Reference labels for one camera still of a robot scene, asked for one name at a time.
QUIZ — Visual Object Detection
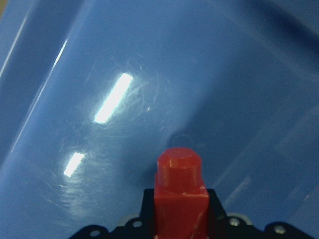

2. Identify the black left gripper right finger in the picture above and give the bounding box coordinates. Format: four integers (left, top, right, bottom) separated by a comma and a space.
207, 189, 312, 239

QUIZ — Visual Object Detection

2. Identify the red block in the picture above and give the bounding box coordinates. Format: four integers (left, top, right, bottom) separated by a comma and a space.
154, 147, 209, 239

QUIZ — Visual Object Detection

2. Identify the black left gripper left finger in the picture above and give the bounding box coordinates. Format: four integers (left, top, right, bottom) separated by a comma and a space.
71, 189, 155, 239

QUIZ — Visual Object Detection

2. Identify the blue plastic tray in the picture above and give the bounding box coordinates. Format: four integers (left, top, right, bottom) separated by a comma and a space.
0, 0, 319, 239

